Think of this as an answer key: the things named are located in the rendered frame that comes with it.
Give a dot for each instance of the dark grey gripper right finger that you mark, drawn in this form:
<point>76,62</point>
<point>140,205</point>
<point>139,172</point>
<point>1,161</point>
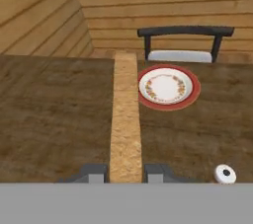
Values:
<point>158,170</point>

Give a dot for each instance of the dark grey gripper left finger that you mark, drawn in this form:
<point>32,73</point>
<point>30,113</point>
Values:
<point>93,171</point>

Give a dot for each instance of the white floral plate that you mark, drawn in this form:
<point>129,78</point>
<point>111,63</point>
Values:
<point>165,86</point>

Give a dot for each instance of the small white round object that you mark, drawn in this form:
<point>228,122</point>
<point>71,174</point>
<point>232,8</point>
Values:
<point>225,173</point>

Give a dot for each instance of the red round placemat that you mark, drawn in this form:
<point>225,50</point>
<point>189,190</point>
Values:
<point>195,93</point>

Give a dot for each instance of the black chair with white seat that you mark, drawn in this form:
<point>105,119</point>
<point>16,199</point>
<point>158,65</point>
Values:
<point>184,42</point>

